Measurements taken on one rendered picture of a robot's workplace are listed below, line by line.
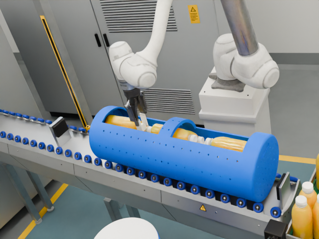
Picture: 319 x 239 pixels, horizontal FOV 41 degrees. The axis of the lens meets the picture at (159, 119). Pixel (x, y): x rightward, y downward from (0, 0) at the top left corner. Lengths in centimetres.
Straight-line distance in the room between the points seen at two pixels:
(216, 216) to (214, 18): 171
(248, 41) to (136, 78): 58
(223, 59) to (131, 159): 68
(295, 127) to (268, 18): 128
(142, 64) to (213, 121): 81
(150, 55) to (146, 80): 11
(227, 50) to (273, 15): 240
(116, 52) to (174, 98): 202
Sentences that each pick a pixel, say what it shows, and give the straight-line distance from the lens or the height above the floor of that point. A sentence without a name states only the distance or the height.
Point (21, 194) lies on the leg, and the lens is 337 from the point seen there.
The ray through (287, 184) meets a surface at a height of 101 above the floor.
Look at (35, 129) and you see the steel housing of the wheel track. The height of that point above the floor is 93.
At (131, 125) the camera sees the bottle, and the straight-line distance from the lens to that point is 203.
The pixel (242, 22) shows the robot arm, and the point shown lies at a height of 157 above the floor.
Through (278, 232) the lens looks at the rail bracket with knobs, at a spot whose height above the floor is 100.
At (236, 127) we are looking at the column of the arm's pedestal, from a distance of 233.
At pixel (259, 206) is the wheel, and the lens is 181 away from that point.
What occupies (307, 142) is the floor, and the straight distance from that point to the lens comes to 364.
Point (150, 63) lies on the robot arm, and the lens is 168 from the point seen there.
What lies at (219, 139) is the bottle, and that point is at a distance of 179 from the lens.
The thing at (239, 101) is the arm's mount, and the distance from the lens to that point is 223.
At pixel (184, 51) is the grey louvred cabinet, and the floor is 83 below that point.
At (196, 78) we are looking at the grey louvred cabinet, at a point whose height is 58.
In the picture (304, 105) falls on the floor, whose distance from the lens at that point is 409.
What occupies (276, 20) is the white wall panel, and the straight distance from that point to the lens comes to 453.
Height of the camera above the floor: 230
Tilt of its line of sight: 33 degrees down
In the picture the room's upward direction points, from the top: 15 degrees counter-clockwise
